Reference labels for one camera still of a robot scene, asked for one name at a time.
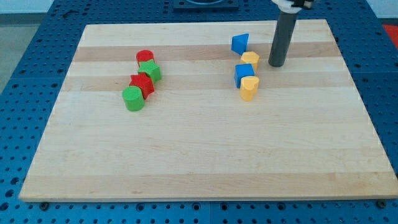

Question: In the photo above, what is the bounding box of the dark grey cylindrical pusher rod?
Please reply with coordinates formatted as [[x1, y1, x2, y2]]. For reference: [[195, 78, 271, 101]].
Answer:
[[268, 11, 298, 67]]

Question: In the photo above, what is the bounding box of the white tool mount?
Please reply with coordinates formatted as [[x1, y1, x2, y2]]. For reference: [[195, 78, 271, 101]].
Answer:
[[271, 0, 314, 14]]

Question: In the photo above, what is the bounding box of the blue triangle block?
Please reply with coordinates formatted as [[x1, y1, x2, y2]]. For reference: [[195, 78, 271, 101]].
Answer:
[[231, 34, 249, 55]]

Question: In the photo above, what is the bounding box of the yellow hexagon block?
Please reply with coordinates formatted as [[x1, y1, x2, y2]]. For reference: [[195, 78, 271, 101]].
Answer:
[[240, 51, 260, 72]]

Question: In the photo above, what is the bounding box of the blue cube block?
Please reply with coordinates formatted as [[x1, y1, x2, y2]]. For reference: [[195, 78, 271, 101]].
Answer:
[[234, 63, 255, 88]]

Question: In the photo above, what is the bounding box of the yellow heart block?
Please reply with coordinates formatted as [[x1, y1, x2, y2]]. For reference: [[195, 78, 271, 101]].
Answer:
[[239, 76, 259, 101]]

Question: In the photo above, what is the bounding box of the red object at right edge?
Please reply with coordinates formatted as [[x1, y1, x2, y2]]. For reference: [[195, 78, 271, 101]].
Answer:
[[382, 24, 398, 48]]

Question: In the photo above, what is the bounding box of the wooden board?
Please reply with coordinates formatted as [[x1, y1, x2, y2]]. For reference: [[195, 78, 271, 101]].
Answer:
[[19, 19, 397, 202]]

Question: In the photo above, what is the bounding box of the green star block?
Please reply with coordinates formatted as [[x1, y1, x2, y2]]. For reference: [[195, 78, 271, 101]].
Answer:
[[138, 59, 162, 83]]

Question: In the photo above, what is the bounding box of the red cylinder block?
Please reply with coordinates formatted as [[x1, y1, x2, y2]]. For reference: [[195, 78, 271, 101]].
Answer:
[[136, 49, 154, 67]]

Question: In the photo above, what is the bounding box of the red star block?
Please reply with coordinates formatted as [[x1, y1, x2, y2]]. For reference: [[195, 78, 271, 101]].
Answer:
[[129, 72, 154, 100]]

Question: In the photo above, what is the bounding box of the green cylinder block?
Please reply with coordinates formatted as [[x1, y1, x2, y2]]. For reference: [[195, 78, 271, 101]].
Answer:
[[122, 86, 145, 111]]

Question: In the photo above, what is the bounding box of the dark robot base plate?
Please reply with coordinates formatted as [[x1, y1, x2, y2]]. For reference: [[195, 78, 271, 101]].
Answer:
[[171, 0, 239, 11]]

